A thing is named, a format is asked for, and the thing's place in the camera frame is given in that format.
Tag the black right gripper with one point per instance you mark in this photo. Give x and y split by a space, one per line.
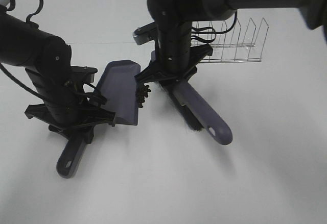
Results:
175 55

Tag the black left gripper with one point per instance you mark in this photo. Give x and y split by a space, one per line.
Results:
66 105

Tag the pile of coffee beans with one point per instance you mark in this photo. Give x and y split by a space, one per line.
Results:
142 92

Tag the purple plastic dustpan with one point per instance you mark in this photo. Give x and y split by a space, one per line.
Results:
118 85

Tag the purple hand brush black bristles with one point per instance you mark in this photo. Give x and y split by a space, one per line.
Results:
194 109

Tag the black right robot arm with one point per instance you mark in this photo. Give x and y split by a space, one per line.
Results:
168 14

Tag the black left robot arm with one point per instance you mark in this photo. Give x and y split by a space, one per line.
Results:
24 45

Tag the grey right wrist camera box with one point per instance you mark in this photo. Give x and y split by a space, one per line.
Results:
145 34

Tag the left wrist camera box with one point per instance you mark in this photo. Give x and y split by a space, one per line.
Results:
83 74

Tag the metal wire dish rack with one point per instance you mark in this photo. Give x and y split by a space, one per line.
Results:
244 43

